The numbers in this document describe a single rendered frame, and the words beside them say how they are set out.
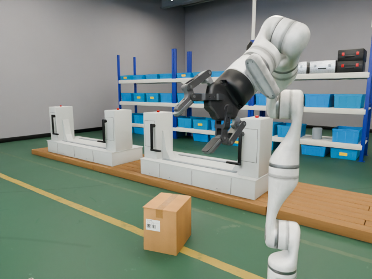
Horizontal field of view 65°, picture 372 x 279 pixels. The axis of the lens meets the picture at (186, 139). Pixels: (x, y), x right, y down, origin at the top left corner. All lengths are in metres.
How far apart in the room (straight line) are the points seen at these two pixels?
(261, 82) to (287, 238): 0.58
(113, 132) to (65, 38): 4.28
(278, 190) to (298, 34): 0.48
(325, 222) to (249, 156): 0.81
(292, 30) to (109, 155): 3.41
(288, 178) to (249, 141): 1.76
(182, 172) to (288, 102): 2.27
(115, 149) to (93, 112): 4.26
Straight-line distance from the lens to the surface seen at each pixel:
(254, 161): 2.69
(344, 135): 5.09
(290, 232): 1.00
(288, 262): 1.04
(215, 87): 0.55
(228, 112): 0.55
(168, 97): 6.55
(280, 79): 0.78
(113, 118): 3.84
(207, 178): 2.90
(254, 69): 0.54
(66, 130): 5.02
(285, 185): 0.95
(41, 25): 7.54
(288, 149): 0.93
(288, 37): 0.66
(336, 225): 2.48
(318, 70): 5.15
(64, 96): 7.61
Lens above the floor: 1.05
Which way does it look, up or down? 9 degrees down
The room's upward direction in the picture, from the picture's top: straight up
